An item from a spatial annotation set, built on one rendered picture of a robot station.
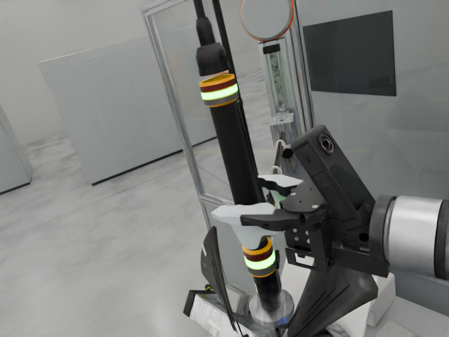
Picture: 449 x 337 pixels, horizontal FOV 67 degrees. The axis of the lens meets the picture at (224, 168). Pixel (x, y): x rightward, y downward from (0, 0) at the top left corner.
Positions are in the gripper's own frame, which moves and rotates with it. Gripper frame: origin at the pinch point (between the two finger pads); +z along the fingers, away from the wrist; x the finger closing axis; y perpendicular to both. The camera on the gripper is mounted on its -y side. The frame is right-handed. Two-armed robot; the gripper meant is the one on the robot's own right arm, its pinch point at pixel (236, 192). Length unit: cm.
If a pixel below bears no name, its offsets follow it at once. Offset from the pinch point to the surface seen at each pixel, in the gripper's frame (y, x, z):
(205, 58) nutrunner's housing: -18.5, -2.0, -2.4
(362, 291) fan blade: 23.4, 10.8, -11.8
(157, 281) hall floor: 165, 92, 201
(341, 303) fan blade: 26.1, 9.5, -8.6
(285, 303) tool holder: 19.6, 0.5, -3.8
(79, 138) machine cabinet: 81, 216, 495
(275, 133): 11, 51, 25
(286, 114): 8, 60, 25
